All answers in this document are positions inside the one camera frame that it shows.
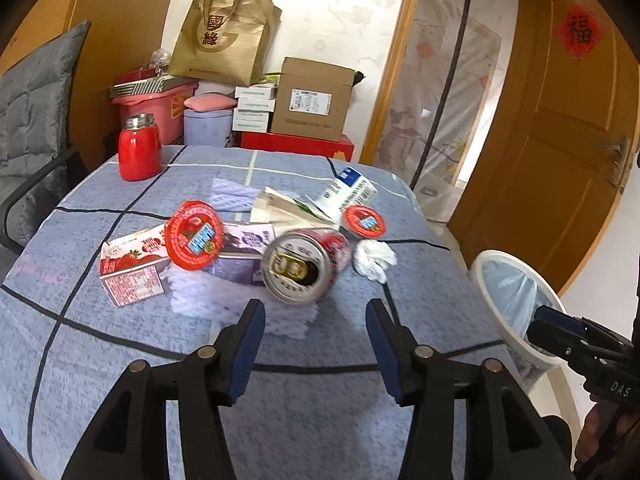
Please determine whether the blue checked tablecloth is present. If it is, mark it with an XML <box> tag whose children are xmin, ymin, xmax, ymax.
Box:
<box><xmin>0</xmin><ymin>144</ymin><xmax>532</xmax><ymax>480</ymax></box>

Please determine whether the brown cardboard box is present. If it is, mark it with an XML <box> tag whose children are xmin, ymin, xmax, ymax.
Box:
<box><xmin>270</xmin><ymin>56</ymin><xmax>355</xmax><ymax>142</ymax></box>

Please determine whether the purple foam fruit net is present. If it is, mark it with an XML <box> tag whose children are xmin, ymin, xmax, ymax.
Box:
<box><xmin>160</xmin><ymin>263</ymin><xmax>319</xmax><ymax>340</ymax></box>

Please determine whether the purple grape milk carton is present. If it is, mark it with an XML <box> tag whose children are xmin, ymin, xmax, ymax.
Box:
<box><xmin>205</xmin><ymin>222</ymin><xmax>274</xmax><ymax>286</ymax></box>

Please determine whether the stack of white boxes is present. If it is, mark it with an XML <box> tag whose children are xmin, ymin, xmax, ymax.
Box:
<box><xmin>232</xmin><ymin>82</ymin><xmax>277</xmax><ymax>133</ymax></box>

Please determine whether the wooden door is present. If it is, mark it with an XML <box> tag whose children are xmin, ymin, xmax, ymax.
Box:
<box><xmin>448</xmin><ymin>0</ymin><xmax>639</xmax><ymax>292</ymax></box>

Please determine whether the red thermos jar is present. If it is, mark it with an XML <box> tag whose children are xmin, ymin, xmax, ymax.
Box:
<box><xmin>117</xmin><ymin>113</ymin><xmax>162</xmax><ymax>182</ymax></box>

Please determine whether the wooden wardrobe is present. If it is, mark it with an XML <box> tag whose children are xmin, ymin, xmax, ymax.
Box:
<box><xmin>1</xmin><ymin>0</ymin><xmax>170</xmax><ymax>169</ymax></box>

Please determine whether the lavender bucket pink lid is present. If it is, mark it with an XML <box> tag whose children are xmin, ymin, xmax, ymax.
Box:
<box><xmin>183</xmin><ymin>93</ymin><xmax>238</xmax><ymax>148</ymax></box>

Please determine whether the strawberry milk carton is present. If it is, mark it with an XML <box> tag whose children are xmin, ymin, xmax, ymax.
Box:
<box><xmin>99</xmin><ymin>224</ymin><xmax>170</xmax><ymax>308</ymax></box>

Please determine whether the red drink can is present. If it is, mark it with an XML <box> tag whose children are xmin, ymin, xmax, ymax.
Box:
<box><xmin>260</xmin><ymin>228</ymin><xmax>352</xmax><ymax>306</ymax></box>

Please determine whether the purple foam net rear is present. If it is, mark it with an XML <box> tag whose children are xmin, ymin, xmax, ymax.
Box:
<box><xmin>207</xmin><ymin>177</ymin><xmax>260</xmax><ymax>214</ymax></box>

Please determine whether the white blue milk carton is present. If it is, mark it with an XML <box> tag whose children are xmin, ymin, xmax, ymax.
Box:
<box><xmin>314</xmin><ymin>167</ymin><xmax>378</xmax><ymax>221</ymax></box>

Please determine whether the grey cushioned chair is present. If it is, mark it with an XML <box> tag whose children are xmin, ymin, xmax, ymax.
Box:
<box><xmin>1</xmin><ymin>21</ymin><xmax>91</xmax><ymax>274</ymax></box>

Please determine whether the person's right hand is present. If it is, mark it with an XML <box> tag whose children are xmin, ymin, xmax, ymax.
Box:
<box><xmin>575</xmin><ymin>393</ymin><xmax>639</xmax><ymax>464</ymax></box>

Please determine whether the white trash bin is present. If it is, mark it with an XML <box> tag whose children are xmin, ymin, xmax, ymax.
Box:
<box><xmin>468</xmin><ymin>249</ymin><xmax>565</xmax><ymax>388</ymax></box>

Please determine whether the red gift box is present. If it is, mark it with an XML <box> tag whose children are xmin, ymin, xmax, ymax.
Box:
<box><xmin>240</xmin><ymin>132</ymin><xmax>355</xmax><ymax>162</ymax></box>

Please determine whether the cartoon screen door curtain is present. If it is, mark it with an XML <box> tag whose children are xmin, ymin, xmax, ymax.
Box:
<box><xmin>374</xmin><ymin>0</ymin><xmax>518</xmax><ymax>224</ymax></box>

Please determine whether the pink plastic bucket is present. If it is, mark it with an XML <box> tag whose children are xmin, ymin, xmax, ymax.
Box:
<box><xmin>110</xmin><ymin>75</ymin><xmax>198</xmax><ymax>145</ymax></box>

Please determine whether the gold paper shopping bag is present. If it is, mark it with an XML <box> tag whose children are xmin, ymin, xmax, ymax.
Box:
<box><xmin>168</xmin><ymin>0</ymin><xmax>281</xmax><ymax>86</ymax></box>

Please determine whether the white tissue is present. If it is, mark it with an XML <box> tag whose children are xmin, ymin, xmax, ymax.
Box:
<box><xmin>352</xmin><ymin>240</ymin><xmax>397</xmax><ymax>284</ymax></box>

